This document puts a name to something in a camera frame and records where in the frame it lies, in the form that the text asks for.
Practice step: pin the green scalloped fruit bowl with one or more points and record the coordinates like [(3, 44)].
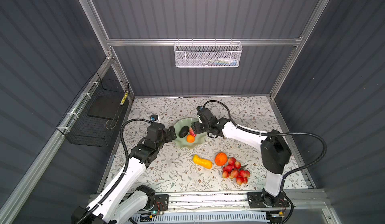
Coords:
[(181, 142)]

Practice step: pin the yellow marker in basket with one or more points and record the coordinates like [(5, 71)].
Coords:
[(124, 98)]

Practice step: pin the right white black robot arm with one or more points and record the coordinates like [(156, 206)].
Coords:
[(274, 150)]

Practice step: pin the red fake strawberry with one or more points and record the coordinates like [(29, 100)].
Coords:
[(191, 132)]

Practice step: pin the yellow fake squash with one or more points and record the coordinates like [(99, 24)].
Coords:
[(202, 162)]

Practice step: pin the dark fake avocado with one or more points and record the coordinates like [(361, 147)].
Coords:
[(184, 132)]

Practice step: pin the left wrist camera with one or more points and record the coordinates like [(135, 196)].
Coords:
[(154, 118)]

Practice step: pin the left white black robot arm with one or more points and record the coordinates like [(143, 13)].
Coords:
[(110, 207)]

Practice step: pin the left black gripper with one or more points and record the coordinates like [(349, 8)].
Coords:
[(168, 137)]

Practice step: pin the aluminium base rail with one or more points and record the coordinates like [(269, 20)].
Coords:
[(223, 201)]

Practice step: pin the red fake grape bunch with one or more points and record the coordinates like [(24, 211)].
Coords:
[(234, 170)]

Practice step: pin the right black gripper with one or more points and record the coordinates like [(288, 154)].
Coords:
[(195, 126)]

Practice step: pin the black wire basket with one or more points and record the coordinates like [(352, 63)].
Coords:
[(94, 118)]

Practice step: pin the floral table mat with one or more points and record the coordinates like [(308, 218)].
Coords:
[(174, 169)]

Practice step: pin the small orange fake tangerine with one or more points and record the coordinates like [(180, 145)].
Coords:
[(190, 139)]

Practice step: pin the large fake orange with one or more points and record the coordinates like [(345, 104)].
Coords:
[(221, 159)]

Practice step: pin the white wire mesh basket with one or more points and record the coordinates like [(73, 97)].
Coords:
[(207, 54)]

